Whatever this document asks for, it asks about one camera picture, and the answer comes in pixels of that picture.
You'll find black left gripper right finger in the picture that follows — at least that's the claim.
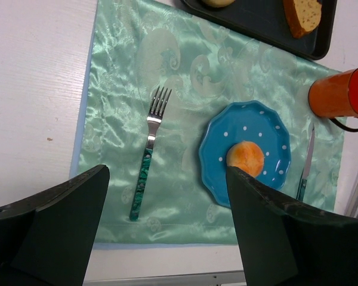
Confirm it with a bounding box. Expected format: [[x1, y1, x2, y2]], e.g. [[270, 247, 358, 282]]
[[226, 167, 358, 285]]

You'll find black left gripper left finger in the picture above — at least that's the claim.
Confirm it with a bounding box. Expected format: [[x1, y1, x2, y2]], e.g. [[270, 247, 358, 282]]
[[0, 164, 110, 285]]

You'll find small round bun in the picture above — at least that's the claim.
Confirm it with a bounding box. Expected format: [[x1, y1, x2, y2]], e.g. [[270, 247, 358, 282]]
[[226, 141, 264, 178]]

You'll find bread slice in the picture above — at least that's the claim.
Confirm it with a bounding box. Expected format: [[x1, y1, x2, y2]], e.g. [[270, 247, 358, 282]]
[[282, 0, 322, 39]]

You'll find blue dotted plate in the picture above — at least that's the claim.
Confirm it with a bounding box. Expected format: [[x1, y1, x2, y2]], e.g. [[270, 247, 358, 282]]
[[199, 100, 291, 208]]

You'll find orange enamel mug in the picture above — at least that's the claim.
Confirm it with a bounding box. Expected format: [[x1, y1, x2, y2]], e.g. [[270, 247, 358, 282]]
[[308, 68, 358, 132]]

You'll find green satin placemat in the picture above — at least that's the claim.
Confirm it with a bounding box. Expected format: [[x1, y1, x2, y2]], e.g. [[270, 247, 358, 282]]
[[72, 1, 344, 244]]

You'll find black baking tray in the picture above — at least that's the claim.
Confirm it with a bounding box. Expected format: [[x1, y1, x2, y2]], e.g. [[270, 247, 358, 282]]
[[183, 0, 337, 60]]

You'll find glazed donut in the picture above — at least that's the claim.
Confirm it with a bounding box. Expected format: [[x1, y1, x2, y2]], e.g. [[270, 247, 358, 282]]
[[202, 0, 235, 8]]

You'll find knife with teal handle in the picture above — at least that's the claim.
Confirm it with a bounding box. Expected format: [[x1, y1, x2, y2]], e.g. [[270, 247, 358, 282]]
[[296, 123, 315, 201]]

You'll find aluminium table frame rail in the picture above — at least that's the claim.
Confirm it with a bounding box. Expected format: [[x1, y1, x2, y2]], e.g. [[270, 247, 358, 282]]
[[83, 271, 247, 285]]

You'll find fork with teal handle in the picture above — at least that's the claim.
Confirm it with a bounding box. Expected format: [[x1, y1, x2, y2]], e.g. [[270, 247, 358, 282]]
[[129, 87, 172, 222]]

